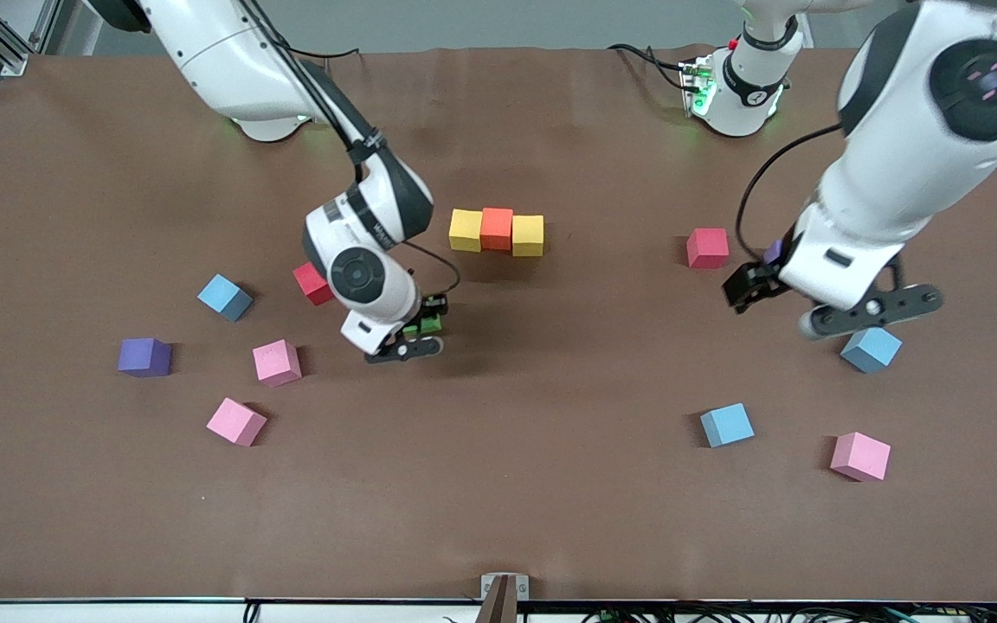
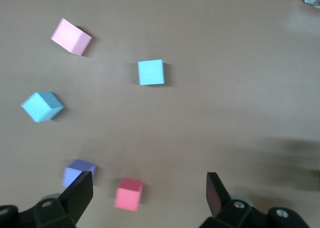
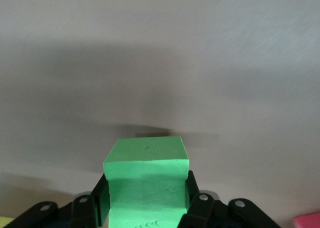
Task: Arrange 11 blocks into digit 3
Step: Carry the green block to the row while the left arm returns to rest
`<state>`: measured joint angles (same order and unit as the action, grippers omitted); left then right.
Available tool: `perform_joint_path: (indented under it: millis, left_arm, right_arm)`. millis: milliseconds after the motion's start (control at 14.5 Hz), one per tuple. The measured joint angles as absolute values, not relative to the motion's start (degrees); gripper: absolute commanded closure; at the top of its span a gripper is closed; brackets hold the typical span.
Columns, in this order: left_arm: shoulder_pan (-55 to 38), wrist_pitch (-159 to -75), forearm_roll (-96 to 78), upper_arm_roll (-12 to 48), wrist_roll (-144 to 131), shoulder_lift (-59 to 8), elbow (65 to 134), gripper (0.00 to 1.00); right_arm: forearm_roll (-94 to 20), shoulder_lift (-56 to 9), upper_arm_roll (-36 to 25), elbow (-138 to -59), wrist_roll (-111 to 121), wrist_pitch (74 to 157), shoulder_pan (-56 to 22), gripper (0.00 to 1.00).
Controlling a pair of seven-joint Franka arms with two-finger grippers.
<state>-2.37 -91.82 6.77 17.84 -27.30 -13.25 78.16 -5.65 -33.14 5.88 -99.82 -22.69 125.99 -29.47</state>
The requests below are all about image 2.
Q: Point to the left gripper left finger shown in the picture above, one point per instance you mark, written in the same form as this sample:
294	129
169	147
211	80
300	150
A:
62	208

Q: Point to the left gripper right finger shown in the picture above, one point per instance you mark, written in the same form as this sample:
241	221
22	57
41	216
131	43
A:
225	210

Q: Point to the violet foam cube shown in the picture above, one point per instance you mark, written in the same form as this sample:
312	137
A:
72	174

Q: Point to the rose red foam cube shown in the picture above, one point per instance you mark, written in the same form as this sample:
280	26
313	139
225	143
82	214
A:
127	198

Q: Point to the brown table mat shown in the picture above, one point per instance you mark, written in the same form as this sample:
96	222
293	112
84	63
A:
200	113

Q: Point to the light blue foam cube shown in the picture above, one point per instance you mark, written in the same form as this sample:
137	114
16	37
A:
150	72
38	108

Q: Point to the pink foam cube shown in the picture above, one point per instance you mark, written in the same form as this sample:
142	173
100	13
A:
68	35

